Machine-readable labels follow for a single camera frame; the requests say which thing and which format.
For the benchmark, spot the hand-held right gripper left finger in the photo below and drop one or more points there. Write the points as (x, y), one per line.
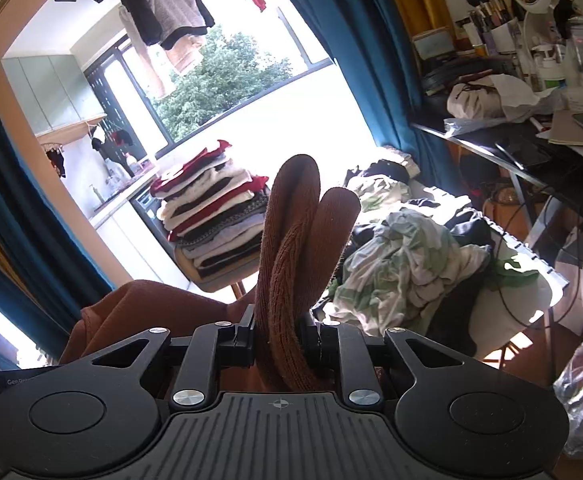
(246, 337)

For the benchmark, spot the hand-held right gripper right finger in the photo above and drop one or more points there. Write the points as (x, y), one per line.
(321, 345)

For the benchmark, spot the rust brown garment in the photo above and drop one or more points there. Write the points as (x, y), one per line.
(291, 260)

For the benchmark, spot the pile of unfolded clothes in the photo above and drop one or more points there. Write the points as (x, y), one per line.
(406, 260)

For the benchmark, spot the stack of folded clothes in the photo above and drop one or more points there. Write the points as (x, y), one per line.
(211, 210)

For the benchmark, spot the beige chair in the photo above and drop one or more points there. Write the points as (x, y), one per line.
(221, 284)

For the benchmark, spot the white balcony counter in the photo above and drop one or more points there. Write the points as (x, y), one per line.
(121, 240)

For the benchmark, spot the blue curtain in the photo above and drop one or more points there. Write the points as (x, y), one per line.
(371, 60)
(16, 210)

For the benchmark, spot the small dark hanging garment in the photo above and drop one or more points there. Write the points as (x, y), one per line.
(108, 142)
(55, 160)

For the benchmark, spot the black desk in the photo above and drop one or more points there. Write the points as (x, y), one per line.
(471, 134)

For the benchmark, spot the black framed window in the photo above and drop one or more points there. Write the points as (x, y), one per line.
(116, 90)

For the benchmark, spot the black tablet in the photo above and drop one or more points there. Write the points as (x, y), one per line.
(526, 152)

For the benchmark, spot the peach hanging garment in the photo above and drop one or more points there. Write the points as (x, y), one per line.
(184, 55)

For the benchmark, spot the pale hanging garment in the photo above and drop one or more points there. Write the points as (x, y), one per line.
(146, 65)

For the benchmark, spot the crumpled white plastic bag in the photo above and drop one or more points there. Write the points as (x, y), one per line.
(511, 95)

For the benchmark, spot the brown notebook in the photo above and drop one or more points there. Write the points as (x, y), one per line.
(564, 132)

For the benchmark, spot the grey black hanging garment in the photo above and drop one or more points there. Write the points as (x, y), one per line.
(166, 5)

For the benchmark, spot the green white pump bottle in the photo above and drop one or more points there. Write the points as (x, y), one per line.
(551, 77)

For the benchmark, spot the white brush holder cup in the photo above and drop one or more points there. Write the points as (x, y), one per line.
(504, 37)

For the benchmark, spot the bunch of makeup brushes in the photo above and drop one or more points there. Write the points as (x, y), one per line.
(491, 10)

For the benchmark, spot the pale green wall cabinet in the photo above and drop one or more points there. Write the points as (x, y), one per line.
(46, 90)

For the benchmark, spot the wooden doorway frame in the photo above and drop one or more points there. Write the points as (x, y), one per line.
(31, 5)

